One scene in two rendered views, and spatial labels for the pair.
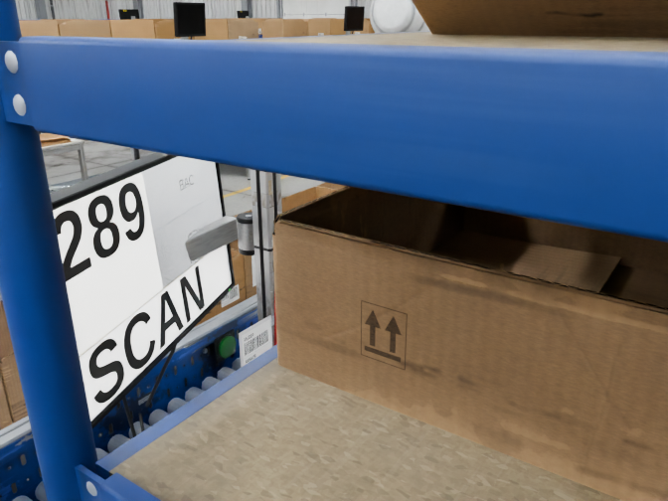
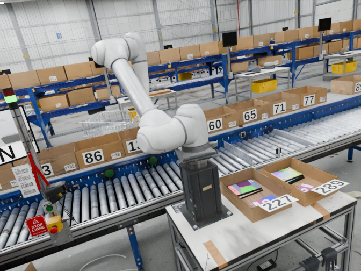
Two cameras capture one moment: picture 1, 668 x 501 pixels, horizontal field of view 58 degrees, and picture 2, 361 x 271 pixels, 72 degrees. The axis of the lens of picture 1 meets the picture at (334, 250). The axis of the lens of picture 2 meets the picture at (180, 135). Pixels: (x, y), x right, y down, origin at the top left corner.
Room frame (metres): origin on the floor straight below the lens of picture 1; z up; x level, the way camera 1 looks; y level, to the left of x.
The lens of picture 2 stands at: (0.47, -1.37, 1.73)
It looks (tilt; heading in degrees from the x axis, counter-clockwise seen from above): 19 degrees down; 38
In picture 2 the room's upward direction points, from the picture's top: 9 degrees counter-clockwise
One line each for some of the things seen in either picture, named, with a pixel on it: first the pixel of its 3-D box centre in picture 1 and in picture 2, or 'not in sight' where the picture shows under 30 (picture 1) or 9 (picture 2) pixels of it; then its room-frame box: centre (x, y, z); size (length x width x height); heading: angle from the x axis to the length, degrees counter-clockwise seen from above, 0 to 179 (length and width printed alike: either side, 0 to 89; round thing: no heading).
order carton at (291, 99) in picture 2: not in sight; (276, 104); (3.32, -0.60, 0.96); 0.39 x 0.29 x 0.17; 145
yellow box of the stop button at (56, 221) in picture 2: not in sight; (61, 222); (1.01, 0.05, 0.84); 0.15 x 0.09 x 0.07; 145
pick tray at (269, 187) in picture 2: not in sight; (252, 191); (1.79, -0.86, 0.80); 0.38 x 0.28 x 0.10; 56
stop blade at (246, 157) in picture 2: not in sight; (237, 152); (2.39, -0.50, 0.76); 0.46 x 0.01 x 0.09; 55
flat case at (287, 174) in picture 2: not in sight; (284, 175); (2.08, -0.98, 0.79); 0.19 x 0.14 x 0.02; 145
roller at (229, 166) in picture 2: not in sight; (221, 161); (2.25, -0.41, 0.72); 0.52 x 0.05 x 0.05; 55
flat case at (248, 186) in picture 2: not in sight; (243, 187); (1.85, -0.77, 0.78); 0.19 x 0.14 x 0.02; 142
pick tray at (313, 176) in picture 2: not in sight; (296, 178); (2.04, -1.07, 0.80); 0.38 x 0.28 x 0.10; 58
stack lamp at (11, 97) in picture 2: not in sight; (9, 95); (1.02, 0.12, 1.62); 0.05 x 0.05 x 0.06
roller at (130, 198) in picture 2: not in sight; (128, 191); (1.56, 0.07, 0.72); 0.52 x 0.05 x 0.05; 55
